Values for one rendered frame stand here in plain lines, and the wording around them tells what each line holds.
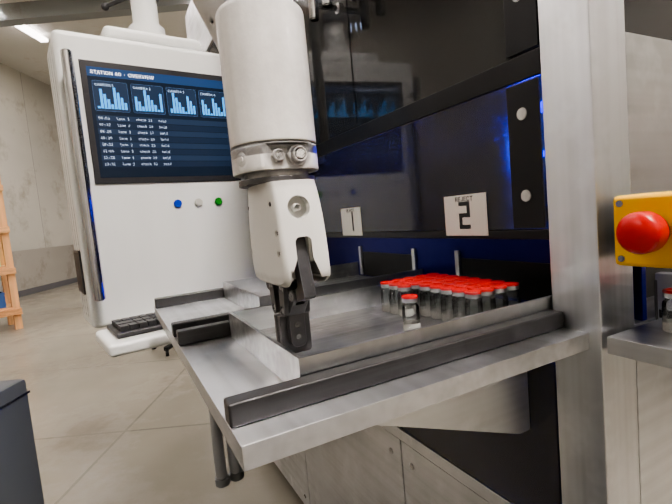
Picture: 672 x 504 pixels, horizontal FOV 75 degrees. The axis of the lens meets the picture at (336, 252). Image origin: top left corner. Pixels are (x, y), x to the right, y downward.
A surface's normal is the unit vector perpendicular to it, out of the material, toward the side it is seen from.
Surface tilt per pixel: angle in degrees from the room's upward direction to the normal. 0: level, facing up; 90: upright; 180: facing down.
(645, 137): 90
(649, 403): 90
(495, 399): 90
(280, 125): 90
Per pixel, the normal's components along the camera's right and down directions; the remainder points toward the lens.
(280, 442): 0.46, 0.04
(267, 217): -0.81, 0.11
